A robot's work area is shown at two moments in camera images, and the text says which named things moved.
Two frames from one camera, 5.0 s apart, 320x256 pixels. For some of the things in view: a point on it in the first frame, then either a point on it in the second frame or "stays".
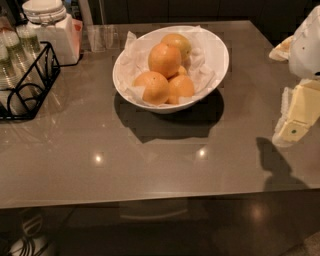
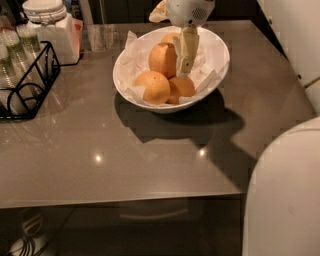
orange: [156, 89] stays
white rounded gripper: [306, 46] → [187, 12]
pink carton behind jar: [77, 25] stays
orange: [164, 59] stays
